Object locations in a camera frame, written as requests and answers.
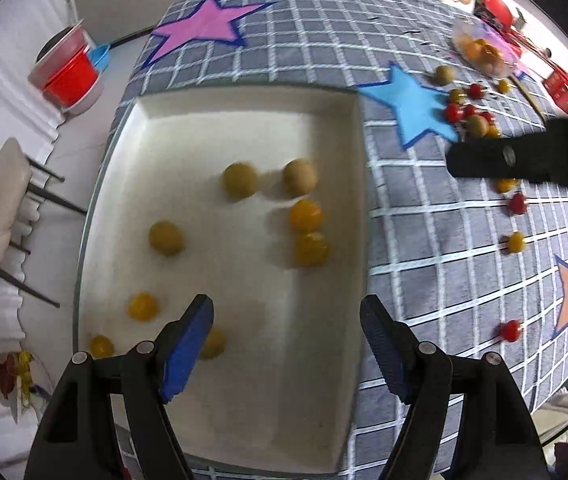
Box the white rectangular tray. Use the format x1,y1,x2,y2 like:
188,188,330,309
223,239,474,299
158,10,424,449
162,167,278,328
73,85,370,476

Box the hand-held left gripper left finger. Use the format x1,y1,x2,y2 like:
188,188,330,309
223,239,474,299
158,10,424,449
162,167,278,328
24,294,215,480

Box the blue plastic bowl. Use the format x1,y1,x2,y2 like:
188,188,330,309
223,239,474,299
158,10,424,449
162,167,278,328
86,44,111,72

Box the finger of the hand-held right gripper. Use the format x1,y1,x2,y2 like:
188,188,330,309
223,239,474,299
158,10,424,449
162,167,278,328
446,119,568,193

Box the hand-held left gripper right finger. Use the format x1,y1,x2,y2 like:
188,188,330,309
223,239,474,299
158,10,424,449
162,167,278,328
359,294,550,480

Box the red plastic stool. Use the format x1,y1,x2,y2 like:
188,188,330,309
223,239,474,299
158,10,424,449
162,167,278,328
479,0,517,28

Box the clear glass bowl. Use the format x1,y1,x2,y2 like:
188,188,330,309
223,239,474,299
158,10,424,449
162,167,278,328
453,17,522,78

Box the artificial flowers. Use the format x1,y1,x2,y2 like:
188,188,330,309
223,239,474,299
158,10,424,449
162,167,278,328
0,350,45,416

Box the grey checked star tablecloth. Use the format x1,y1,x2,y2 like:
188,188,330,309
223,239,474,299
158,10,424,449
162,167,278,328
114,0,568,480

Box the red plastic basin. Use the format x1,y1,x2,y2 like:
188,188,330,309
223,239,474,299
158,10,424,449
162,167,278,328
44,52,100,108

